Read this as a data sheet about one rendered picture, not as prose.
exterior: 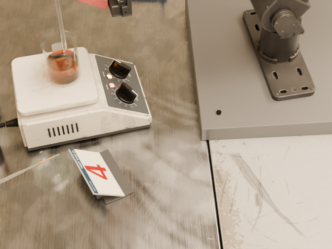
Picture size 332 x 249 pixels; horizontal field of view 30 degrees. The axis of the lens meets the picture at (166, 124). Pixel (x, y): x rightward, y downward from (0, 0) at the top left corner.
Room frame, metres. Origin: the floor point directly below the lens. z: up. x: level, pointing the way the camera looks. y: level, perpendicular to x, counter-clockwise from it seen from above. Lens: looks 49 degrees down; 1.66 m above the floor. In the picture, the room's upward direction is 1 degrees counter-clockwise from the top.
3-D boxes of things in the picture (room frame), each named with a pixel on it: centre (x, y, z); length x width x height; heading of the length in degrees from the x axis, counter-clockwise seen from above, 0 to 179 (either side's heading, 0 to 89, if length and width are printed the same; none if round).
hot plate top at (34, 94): (0.67, 0.17, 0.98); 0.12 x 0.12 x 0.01; 14
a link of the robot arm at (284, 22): (0.75, -0.18, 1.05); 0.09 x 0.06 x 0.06; 13
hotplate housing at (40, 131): (0.67, 0.14, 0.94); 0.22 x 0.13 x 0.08; 104
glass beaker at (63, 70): (0.67, 0.15, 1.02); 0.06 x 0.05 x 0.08; 48
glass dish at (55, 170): (0.55, 0.17, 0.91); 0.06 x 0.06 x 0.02
